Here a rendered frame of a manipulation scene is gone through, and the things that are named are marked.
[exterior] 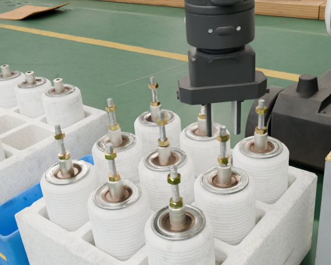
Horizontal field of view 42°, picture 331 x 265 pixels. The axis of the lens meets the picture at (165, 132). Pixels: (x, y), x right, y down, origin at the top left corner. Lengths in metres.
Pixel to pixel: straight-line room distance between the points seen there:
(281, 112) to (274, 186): 0.33
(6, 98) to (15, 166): 0.33
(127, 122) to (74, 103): 0.41
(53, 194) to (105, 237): 0.12
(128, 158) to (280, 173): 0.27
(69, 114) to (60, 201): 0.39
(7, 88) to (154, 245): 0.79
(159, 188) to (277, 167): 0.20
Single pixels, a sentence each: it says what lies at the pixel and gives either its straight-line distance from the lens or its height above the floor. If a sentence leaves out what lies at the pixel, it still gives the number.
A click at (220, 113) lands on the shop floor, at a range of 1.47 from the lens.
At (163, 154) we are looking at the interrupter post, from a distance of 0.72.
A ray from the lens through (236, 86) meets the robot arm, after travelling 0.58.
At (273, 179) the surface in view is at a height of 0.21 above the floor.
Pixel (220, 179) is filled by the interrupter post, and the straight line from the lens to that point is 0.67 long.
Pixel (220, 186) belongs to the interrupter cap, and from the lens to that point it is 0.66.
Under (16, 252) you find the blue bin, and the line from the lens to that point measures 0.90.
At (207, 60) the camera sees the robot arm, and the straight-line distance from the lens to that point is 0.56.
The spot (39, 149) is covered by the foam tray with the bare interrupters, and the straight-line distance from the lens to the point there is 1.01.
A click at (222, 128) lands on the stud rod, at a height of 0.34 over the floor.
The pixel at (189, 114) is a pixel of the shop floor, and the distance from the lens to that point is 1.47.
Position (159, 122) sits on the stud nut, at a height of 0.33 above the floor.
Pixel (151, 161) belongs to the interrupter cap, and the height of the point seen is 0.25.
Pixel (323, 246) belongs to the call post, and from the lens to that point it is 0.72.
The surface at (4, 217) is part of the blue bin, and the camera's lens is 0.98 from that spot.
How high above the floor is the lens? 0.64
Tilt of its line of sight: 28 degrees down
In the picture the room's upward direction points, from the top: 6 degrees counter-clockwise
